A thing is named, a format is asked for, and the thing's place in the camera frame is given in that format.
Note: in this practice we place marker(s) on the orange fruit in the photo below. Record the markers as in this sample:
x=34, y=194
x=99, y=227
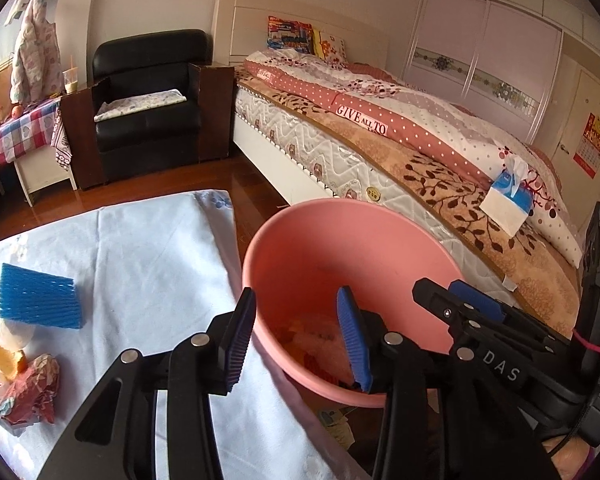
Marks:
x=16, y=110

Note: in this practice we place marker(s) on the white wooden bed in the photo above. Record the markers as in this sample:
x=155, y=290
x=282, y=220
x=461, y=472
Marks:
x=330, y=160

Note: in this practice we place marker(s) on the colourful printed pillow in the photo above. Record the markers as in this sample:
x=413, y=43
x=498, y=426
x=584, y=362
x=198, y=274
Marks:
x=290, y=35

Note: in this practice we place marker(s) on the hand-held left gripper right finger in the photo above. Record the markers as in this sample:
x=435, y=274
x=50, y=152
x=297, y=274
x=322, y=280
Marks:
x=355, y=345

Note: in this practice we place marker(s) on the checked tablecloth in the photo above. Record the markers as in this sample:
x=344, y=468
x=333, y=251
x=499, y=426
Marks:
x=20, y=130

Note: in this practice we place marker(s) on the brown leaf pattern blanket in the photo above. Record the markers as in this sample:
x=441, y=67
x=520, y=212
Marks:
x=455, y=210

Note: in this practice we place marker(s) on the floral seat cushion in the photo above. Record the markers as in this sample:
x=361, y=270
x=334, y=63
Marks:
x=140, y=105

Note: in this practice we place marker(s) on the person's right forearm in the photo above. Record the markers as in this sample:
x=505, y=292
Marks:
x=567, y=460

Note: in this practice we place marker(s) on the red wall calendar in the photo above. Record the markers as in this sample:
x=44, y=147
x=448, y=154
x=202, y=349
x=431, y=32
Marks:
x=592, y=145

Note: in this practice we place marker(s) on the blue foam fruit net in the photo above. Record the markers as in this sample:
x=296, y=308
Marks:
x=37, y=297

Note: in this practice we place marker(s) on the red foam fruit net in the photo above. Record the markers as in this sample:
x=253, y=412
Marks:
x=325, y=367

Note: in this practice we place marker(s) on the light blue floral tablecloth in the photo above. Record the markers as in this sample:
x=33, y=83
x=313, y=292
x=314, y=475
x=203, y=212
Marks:
x=145, y=270

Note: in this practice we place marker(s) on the white sliding door wardrobe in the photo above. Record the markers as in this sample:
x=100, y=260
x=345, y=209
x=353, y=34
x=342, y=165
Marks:
x=505, y=50

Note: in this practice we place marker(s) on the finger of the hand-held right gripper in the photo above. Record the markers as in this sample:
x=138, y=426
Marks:
x=480, y=297
x=440, y=305

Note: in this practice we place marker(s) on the pink dotted floral quilt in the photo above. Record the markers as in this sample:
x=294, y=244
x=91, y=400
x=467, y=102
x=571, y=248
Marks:
x=430, y=125

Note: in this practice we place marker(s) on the blue white tissue box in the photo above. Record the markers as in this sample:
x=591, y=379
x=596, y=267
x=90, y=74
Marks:
x=507, y=200

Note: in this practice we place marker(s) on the clear plastic bag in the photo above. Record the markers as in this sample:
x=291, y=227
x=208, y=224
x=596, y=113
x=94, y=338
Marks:
x=5, y=320

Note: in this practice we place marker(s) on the black leather armchair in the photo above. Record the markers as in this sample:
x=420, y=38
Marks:
x=145, y=60

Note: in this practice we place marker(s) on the floral padded jacket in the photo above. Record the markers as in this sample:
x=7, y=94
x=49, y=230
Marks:
x=32, y=55

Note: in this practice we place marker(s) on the plastic drink cup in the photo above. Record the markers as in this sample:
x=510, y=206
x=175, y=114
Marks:
x=70, y=80

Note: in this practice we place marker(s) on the pink plastic bin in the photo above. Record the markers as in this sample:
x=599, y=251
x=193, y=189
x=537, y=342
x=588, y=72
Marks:
x=305, y=260

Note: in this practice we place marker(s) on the yellow floral pillow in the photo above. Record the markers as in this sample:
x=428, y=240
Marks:
x=331, y=46

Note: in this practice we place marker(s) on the floral paper wrapper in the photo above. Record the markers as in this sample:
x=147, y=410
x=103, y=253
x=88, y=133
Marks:
x=25, y=390

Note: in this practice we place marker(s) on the colourful printed card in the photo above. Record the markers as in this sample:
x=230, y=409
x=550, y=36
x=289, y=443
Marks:
x=337, y=427

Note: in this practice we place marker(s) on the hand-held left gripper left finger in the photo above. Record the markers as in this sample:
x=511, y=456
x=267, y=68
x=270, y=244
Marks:
x=237, y=345

